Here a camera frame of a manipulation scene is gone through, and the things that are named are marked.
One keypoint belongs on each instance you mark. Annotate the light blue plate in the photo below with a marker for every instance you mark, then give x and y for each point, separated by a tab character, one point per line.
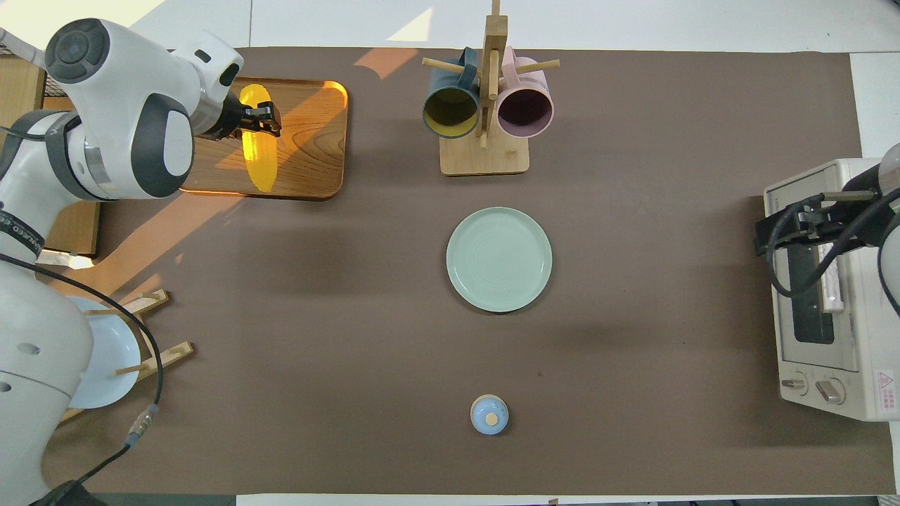
112	358

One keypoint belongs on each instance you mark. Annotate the white toaster oven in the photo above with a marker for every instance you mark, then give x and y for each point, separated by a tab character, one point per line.
872	337

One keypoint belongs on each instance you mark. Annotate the wooden mug tree stand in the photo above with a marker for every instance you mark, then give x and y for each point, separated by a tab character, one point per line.
485	158

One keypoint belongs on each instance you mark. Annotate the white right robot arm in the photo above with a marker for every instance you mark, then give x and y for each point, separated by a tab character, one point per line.
891	253

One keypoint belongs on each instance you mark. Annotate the pink mug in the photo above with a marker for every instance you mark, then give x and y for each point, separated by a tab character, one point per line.
526	111

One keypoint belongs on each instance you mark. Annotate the pale green plate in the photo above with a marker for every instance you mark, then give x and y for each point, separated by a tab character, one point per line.
499	260

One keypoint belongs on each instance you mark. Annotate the glass oven door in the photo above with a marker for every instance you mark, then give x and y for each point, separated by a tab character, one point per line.
791	309

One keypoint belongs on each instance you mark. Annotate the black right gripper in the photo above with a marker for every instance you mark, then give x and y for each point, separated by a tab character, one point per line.
808	218

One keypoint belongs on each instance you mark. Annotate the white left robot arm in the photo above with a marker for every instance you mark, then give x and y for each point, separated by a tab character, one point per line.
126	105

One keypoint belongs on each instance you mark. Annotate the blue bell with wooden knob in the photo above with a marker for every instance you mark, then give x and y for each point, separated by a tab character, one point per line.
489	414

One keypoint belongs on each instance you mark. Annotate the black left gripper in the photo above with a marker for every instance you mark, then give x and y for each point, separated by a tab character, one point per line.
232	118

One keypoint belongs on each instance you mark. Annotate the brown table mat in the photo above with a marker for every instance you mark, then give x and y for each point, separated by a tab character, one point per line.
422	351

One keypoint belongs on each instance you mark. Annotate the silver oven knob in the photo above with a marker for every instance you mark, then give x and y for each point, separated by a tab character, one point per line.
794	384
831	391

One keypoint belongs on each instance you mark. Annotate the wooden serving tray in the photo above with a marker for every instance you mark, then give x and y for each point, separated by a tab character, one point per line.
309	154

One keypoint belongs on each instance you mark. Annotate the dark blue mug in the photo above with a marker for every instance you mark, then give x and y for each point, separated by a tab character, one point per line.
450	112

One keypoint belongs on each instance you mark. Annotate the wooden plate rack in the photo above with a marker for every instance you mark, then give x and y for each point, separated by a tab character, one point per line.
169	353

